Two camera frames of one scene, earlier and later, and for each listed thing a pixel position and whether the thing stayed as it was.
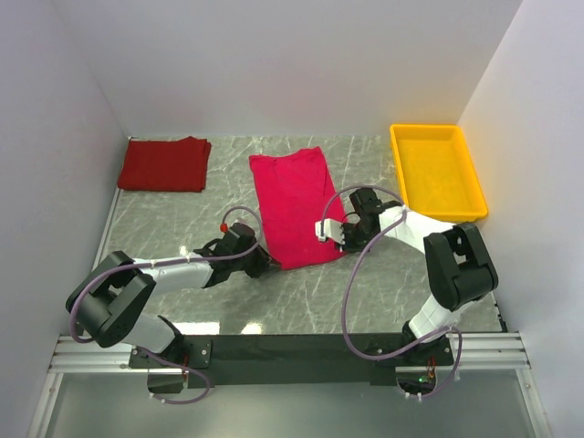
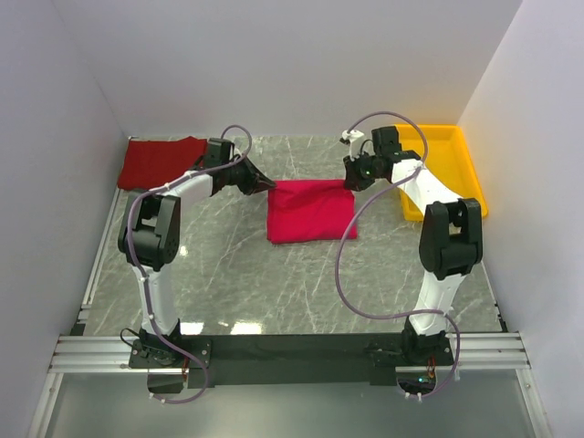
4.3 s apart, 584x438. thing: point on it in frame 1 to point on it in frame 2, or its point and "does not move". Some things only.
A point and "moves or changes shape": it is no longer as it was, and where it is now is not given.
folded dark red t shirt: (176, 165) does not move
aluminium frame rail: (501, 351) does not move
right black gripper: (349, 245) to (353, 181)
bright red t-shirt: (296, 192) moves or changes shape
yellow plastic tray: (436, 172) does not move
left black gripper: (263, 264) to (256, 181)
